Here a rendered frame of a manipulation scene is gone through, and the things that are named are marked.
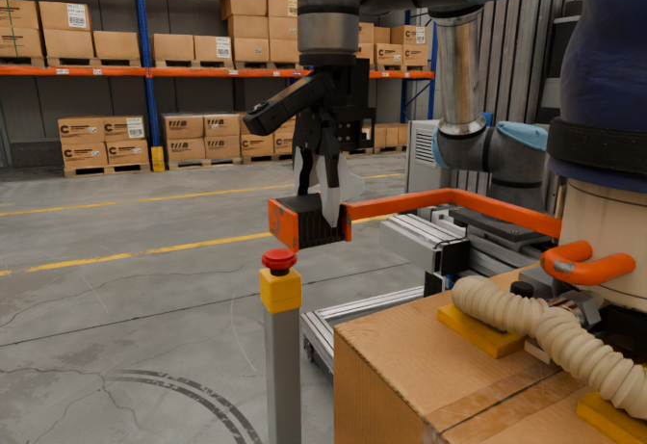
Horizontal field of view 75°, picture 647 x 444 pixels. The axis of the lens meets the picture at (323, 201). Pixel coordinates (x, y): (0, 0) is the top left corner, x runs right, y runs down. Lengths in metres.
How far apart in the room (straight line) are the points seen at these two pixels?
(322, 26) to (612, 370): 0.43
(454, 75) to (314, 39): 0.57
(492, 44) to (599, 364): 1.09
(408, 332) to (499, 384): 0.12
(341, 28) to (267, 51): 7.18
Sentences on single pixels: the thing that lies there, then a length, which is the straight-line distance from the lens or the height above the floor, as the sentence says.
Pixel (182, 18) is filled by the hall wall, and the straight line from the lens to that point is 8.78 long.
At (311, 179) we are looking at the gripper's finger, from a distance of 0.60.
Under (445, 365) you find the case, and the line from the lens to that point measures 0.53.
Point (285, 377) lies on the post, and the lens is 0.95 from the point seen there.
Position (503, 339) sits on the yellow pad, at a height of 1.08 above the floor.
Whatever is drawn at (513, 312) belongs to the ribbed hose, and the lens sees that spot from 0.48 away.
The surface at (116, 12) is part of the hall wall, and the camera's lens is 8.71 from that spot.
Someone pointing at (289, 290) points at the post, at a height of 0.97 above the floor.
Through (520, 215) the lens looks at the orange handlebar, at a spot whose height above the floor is 1.19.
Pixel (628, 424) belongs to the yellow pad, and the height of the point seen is 1.08.
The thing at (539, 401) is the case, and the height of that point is 1.06.
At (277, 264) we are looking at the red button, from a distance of 0.82.
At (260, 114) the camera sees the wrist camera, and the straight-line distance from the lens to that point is 0.49.
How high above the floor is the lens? 1.36
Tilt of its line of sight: 15 degrees down
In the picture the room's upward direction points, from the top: straight up
